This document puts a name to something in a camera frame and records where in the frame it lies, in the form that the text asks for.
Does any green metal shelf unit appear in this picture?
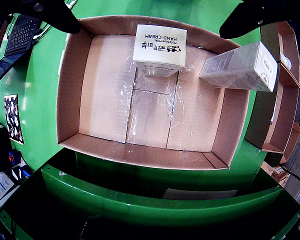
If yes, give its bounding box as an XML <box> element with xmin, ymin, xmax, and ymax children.
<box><xmin>0</xmin><ymin>147</ymin><xmax>300</xmax><ymax>240</ymax></box>

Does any black round device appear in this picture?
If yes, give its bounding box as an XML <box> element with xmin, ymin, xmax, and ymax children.
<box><xmin>0</xmin><ymin>128</ymin><xmax>15</xmax><ymax>173</ymax></box>

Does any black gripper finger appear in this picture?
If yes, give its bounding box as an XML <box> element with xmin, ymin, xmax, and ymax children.
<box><xmin>218</xmin><ymin>0</ymin><xmax>300</xmax><ymax>40</ymax></box>
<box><xmin>0</xmin><ymin>0</ymin><xmax>81</xmax><ymax>35</ymax></box>

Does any black floral patterned card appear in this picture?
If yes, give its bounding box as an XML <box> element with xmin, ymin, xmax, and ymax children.
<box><xmin>3</xmin><ymin>94</ymin><xmax>25</xmax><ymax>145</ymax></box>

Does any plain white tall carton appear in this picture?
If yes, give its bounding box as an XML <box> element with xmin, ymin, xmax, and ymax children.
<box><xmin>198</xmin><ymin>41</ymin><xmax>279</xmax><ymax>93</ymax></box>

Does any clear bottle with teal cap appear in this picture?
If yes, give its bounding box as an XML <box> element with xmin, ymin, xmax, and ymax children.
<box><xmin>280</xmin><ymin>53</ymin><xmax>293</xmax><ymax>71</ymax></box>

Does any large shallow cardboard tray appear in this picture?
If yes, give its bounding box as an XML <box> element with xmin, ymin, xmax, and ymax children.
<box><xmin>56</xmin><ymin>14</ymin><xmax>257</xmax><ymax>171</ymax></box>

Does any black keyboard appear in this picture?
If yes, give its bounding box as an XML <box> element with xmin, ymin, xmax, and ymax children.
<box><xmin>4</xmin><ymin>14</ymin><xmax>42</xmax><ymax>56</ymax></box>

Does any cow print hand cream box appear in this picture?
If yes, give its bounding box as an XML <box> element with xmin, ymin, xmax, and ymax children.
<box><xmin>132</xmin><ymin>23</ymin><xmax>188</xmax><ymax>79</ymax></box>

